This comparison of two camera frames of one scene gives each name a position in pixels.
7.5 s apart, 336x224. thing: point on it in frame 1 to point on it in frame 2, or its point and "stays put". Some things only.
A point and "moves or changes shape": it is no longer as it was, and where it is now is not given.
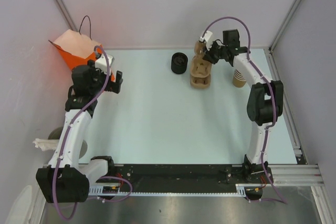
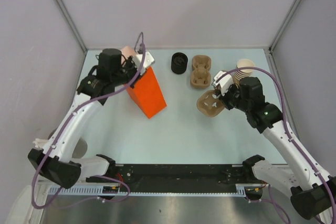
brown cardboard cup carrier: x=199 y=49 to x=208 y=103
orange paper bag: x=113 y=75 moves or changes shape
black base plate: x=159 y=177 stays put
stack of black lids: x=179 y=62 stays put
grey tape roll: x=55 y=134 stays put
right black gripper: x=208 y=56 to x=223 y=98
